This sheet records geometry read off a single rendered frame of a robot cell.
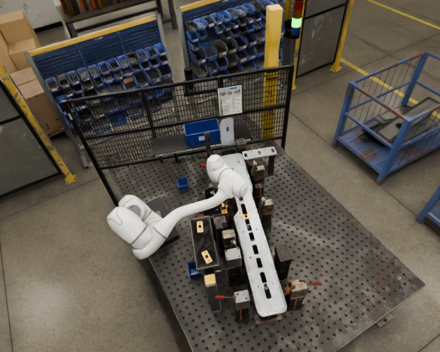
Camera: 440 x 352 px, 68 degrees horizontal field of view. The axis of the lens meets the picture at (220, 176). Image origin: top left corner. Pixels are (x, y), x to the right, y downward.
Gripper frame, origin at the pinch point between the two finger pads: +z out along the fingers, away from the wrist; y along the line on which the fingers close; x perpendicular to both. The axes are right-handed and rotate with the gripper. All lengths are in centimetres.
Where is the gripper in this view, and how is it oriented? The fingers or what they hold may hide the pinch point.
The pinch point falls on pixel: (223, 204)
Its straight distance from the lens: 210.2
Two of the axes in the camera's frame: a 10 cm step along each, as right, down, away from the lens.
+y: 9.9, -1.6, -0.3
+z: 1.3, 6.9, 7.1
